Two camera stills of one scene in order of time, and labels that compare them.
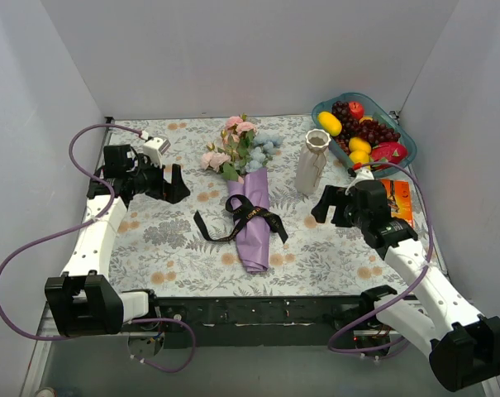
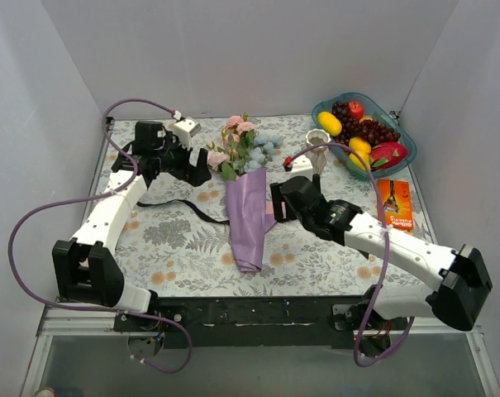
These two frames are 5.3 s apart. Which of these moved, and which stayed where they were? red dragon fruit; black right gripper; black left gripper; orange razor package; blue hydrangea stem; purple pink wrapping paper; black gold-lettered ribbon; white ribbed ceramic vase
Moved: black right gripper; black left gripper; black gold-lettered ribbon
Stayed: red dragon fruit; purple pink wrapping paper; orange razor package; blue hydrangea stem; white ribbed ceramic vase
